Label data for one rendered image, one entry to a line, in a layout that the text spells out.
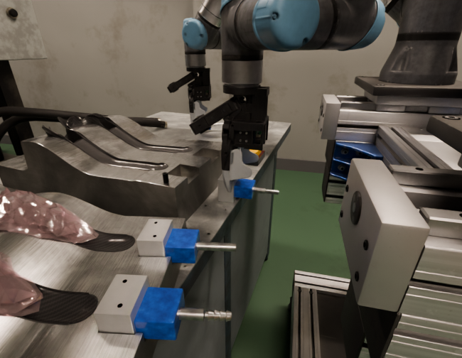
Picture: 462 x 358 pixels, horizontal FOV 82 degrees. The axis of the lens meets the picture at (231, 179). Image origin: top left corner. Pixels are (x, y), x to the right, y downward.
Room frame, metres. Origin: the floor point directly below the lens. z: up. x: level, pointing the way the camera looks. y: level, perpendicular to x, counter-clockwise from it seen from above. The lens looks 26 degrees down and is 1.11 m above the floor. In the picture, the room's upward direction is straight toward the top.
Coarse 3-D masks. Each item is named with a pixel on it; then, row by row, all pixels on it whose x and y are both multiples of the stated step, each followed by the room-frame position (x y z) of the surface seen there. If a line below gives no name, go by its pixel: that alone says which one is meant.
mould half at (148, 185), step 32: (96, 128) 0.65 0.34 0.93; (128, 128) 0.71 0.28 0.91; (32, 160) 0.53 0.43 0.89; (64, 160) 0.50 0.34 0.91; (96, 160) 0.54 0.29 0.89; (160, 160) 0.55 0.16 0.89; (192, 160) 0.54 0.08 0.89; (64, 192) 0.51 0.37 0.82; (96, 192) 0.48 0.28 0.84; (128, 192) 0.45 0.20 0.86; (160, 192) 0.42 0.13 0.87; (192, 192) 0.47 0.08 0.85
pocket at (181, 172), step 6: (174, 168) 0.50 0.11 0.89; (180, 168) 0.51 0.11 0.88; (186, 168) 0.51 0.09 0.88; (192, 168) 0.51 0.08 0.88; (198, 168) 0.50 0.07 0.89; (168, 174) 0.47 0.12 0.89; (174, 174) 0.49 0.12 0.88; (180, 174) 0.51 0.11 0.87; (186, 174) 0.51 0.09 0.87; (192, 174) 0.51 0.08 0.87; (198, 174) 0.50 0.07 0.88
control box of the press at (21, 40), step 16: (0, 0) 1.07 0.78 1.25; (16, 0) 1.13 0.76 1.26; (0, 16) 1.06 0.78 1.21; (16, 16) 1.10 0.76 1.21; (32, 16) 1.16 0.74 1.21; (0, 32) 1.04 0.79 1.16; (16, 32) 1.09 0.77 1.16; (32, 32) 1.15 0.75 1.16; (0, 48) 1.02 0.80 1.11; (16, 48) 1.08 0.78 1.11; (32, 48) 1.13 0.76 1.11; (0, 64) 1.05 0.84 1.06; (0, 80) 1.04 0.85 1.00; (0, 96) 1.04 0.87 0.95; (16, 96) 1.07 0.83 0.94; (16, 128) 1.03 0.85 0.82; (16, 144) 1.04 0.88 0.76
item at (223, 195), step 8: (224, 184) 0.51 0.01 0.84; (232, 184) 0.51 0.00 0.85; (240, 184) 0.52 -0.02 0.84; (248, 184) 0.52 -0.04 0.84; (224, 192) 0.51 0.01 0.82; (232, 192) 0.51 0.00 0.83; (240, 192) 0.51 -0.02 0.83; (248, 192) 0.50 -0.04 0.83; (264, 192) 0.51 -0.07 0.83; (272, 192) 0.51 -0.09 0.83; (224, 200) 0.51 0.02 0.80; (232, 200) 0.51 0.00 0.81
